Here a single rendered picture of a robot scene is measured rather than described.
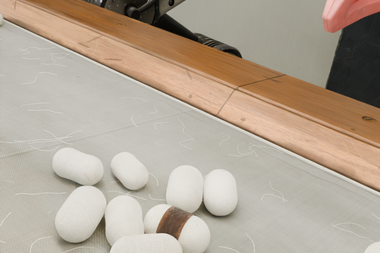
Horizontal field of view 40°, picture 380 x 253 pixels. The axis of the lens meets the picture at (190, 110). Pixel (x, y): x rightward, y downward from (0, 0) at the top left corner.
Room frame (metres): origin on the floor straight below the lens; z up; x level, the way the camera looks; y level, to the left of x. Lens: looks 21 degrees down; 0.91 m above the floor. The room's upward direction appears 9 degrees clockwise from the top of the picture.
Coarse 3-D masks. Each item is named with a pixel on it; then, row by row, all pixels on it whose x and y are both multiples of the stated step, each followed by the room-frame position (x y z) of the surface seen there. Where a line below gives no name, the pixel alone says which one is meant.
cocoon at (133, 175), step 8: (120, 152) 0.30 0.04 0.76; (128, 152) 0.30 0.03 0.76; (112, 160) 0.29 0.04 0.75; (120, 160) 0.29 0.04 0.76; (128, 160) 0.29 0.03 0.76; (136, 160) 0.29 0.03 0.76; (112, 168) 0.29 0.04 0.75; (120, 168) 0.28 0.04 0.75; (128, 168) 0.28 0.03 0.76; (136, 168) 0.28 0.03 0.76; (144, 168) 0.28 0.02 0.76; (120, 176) 0.28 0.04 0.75; (128, 176) 0.28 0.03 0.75; (136, 176) 0.28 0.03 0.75; (144, 176) 0.28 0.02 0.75; (128, 184) 0.28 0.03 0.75; (136, 184) 0.28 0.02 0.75; (144, 184) 0.28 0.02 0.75
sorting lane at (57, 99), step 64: (0, 64) 0.47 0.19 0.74; (64, 64) 0.50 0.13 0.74; (0, 128) 0.34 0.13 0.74; (64, 128) 0.35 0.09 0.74; (128, 128) 0.37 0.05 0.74; (192, 128) 0.39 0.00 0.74; (0, 192) 0.26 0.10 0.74; (64, 192) 0.27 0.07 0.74; (128, 192) 0.28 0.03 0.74; (256, 192) 0.30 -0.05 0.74; (320, 192) 0.32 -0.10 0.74
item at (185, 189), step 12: (180, 168) 0.28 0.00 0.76; (192, 168) 0.28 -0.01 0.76; (180, 180) 0.27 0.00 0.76; (192, 180) 0.27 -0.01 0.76; (168, 192) 0.26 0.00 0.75; (180, 192) 0.26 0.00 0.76; (192, 192) 0.26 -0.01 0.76; (168, 204) 0.26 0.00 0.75; (180, 204) 0.25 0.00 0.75; (192, 204) 0.26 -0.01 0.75
